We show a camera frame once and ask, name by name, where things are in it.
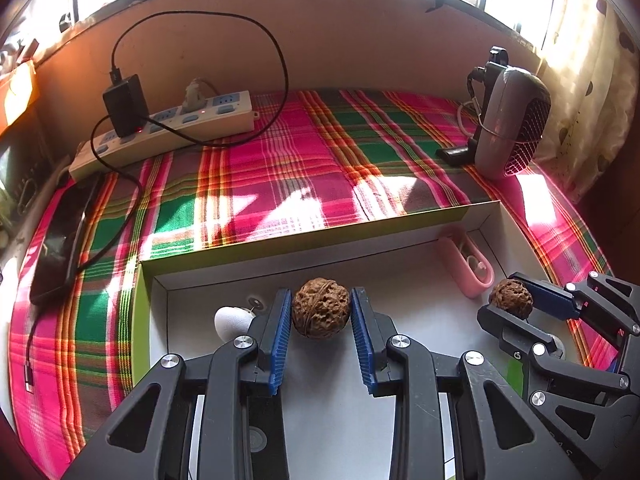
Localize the cream patterned curtain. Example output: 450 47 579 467
537 0 636 201

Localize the black phone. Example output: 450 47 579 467
29 180 103 306

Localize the green cardboard box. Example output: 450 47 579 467
131 200 591 480

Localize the black adapter cable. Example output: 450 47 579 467
22 8 290 393

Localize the green white suction knob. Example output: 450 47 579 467
504 334 571 386

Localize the orange tray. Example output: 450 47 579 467
0 60 41 133

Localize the brown walnut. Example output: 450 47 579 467
291 277 351 339
489 278 535 320

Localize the metal carabiner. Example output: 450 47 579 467
17 177 38 211

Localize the grey portable heater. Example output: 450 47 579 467
472 67 552 181

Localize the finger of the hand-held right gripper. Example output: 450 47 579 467
476 304 630 411
509 270 640 341

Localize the black power adapter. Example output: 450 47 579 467
102 74 149 137

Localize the plaid blanket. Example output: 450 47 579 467
10 87 613 461

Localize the white round knob hook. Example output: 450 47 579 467
214 296 268 343

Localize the pink clip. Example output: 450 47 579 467
437 232 496 300

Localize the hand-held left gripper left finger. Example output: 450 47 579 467
62 287 294 480

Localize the white heater cord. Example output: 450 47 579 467
457 100 483 138

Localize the black stand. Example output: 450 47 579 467
435 46 508 167

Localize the beige power strip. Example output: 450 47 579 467
69 91 261 181

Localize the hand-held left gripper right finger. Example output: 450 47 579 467
350 287 583 480

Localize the white plug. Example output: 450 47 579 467
181 78 211 111

